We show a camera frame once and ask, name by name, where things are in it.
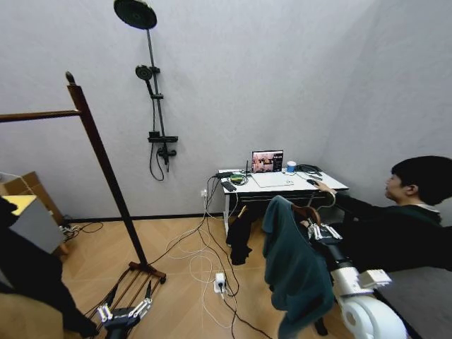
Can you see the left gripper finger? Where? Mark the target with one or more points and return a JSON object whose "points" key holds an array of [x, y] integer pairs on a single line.
{"points": [[144, 305], [105, 313]]}

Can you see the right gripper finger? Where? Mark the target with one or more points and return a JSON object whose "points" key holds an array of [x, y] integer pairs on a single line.
{"points": [[313, 233], [330, 233]]}

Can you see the wooden clothes hanger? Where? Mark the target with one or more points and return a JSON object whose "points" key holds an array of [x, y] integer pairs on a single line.
{"points": [[306, 211]]}

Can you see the dark green garment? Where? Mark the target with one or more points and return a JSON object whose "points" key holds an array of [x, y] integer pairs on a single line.
{"points": [[293, 268]]}

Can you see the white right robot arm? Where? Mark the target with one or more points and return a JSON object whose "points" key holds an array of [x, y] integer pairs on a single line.
{"points": [[367, 318]]}

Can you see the black garment under desk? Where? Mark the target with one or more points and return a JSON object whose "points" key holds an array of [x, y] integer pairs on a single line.
{"points": [[242, 236]]}

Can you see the large black garment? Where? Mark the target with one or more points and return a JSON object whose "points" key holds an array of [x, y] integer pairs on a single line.
{"points": [[31, 275]]}

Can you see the black computer mouse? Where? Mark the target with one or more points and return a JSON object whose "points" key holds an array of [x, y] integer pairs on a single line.
{"points": [[311, 182]]}

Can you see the white desk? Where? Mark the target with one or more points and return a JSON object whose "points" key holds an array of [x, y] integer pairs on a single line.
{"points": [[275, 189]]}

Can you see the person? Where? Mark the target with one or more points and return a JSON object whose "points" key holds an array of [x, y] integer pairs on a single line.
{"points": [[395, 226]]}

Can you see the white and blue cup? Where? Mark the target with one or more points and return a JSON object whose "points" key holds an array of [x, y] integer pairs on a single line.
{"points": [[291, 167]]}

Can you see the open white laptop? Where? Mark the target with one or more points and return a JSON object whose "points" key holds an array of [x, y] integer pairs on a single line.
{"points": [[268, 161]]}

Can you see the white power strip with plugs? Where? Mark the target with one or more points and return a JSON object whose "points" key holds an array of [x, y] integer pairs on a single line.
{"points": [[70, 229]]}

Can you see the green circuit board device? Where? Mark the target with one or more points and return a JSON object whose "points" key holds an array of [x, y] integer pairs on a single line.
{"points": [[238, 179]]}

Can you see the black antenna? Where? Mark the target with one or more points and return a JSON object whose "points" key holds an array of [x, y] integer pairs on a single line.
{"points": [[247, 167]]}

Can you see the black flat remote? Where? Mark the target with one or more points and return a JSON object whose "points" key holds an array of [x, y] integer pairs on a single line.
{"points": [[228, 186]]}

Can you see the black hub box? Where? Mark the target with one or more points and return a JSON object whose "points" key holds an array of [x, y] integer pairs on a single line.
{"points": [[224, 174]]}

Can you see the grey cabinet with yellow top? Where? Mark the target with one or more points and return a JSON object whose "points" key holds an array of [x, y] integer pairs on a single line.
{"points": [[39, 226]]}

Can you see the dark wooden clothes rack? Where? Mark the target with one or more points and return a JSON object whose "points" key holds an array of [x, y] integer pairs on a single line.
{"points": [[106, 166]]}

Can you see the brown cardboard box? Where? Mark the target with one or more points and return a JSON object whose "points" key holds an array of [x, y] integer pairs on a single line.
{"points": [[33, 183]]}

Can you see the black shower faucet with shelf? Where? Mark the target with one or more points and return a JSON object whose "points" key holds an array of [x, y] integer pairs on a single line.
{"points": [[163, 139]]}

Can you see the black shower riser pipe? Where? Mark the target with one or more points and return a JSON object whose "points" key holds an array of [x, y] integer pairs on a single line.
{"points": [[155, 81]]}

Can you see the black hand shower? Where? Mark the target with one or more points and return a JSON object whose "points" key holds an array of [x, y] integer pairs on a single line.
{"points": [[143, 72]]}

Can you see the black round rain shower head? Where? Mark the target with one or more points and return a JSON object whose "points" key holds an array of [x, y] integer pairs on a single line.
{"points": [[136, 12]]}

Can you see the white wall socket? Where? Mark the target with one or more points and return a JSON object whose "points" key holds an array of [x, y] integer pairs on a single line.
{"points": [[204, 193]]}

